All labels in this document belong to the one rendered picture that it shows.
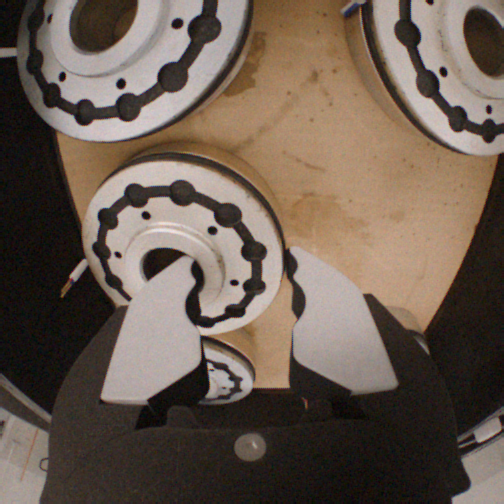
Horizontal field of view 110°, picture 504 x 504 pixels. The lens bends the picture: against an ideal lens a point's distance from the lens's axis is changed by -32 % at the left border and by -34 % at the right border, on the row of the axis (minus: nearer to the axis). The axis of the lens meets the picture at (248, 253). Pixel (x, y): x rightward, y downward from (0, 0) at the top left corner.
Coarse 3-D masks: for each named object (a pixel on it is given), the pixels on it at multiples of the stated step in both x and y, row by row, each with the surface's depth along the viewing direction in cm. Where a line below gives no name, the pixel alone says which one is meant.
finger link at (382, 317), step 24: (384, 312) 8; (384, 336) 7; (408, 336) 6; (408, 360) 6; (432, 360) 6; (408, 384) 5; (432, 384) 5; (360, 408) 5; (384, 408) 5; (408, 408) 5; (432, 408) 4; (408, 432) 4; (432, 432) 4; (456, 432) 4; (456, 456) 3; (456, 480) 3
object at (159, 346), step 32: (160, 288) 9; (192, 288) 9; (128, 320) 8; (160, 320) 8; (192, 320) 9; (128, 352) 6; (160, 352) 7; (192, 352) 7; (128, 384) 6; (160, 384) 6; (192, 384) 6; (160, 416) 6
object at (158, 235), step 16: (160, 224) 10; (176, 224) 10; (144, 240) 10; (160, 240) 10; (176, 240) 10; (192, 240) 10; (208, 240) 11; (128, 256) 11; (144, 256) 11; (192, 256) 11; (208, 256) 11; (128, 272) 12; (144, 272) 12; (208, 272) 11; (224, 272) 12; (208, 288) 12; (208, 304) 12
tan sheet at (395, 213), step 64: (256, 0) 7; (320, 0) 7; (256, 64) 9; (320, 64) 9; (192, 128) 11; (256, 128) 11; (320, 128) 11; (384, 128) 10; (320, 192) 13; (384, 192) 12; (448, 192) 12; (320, 256) 15; (384, 256) 15; (448, 256) 14; (256, 320) 18; (256, 384) 24
